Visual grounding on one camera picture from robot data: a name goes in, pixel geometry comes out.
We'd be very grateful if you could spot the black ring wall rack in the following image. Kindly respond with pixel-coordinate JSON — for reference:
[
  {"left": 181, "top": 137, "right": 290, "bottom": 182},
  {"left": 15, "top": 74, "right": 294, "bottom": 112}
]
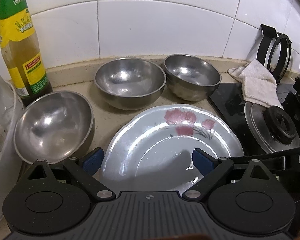
[{"left": 256, "top": 24, "right": 292, "bottom": 84}]

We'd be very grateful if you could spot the steel pot lid black knob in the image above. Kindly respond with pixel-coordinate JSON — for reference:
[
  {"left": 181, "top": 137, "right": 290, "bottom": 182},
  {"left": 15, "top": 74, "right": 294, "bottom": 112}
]
[{"left": 244, "top": 102, "right": 300, "bottom": 153}]

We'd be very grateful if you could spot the white dish cloth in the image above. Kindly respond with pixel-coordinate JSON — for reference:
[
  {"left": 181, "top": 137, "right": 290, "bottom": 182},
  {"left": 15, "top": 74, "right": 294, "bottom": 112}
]
[{"left": 228, "top": 59, "right": 283, "bottom": 109}]

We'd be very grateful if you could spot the white plastic tray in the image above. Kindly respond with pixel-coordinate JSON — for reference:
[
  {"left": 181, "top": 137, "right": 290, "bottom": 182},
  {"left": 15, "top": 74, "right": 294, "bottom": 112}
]
[{"left": 0, "top": 83, "right": 24, "bottom": 221}]

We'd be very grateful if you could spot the black induction cooktop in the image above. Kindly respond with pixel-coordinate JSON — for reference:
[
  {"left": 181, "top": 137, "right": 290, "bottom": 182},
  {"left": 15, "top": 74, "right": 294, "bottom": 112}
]
[{"left": 209, "top": 83, "right": 300, "bottom": 156}]

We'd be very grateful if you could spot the small steel bowl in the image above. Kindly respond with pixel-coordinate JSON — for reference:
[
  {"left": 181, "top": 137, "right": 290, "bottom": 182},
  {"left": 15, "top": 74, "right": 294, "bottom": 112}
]
[{"left": 162, "top": 54, "right": 222, "bottom": 102}]

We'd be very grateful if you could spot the green yellow sauce bottle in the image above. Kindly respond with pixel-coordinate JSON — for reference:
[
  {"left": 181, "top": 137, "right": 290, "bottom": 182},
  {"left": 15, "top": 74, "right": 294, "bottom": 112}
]
[{"left": 0, "top": 0, "right": 52, "bottom": 106}]

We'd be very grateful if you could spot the white floral plate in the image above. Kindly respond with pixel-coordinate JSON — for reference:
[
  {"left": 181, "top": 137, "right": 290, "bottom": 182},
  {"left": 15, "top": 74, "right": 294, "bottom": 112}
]
[{"left": 99, "top": 104, "right": 244, "bottom": 194}]

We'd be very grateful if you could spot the large steel bowl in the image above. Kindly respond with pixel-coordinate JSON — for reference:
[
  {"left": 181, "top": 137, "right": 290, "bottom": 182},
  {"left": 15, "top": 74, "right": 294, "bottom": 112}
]
[{"left": 13, "top": 90, "right": 95, "bottom": 164}]

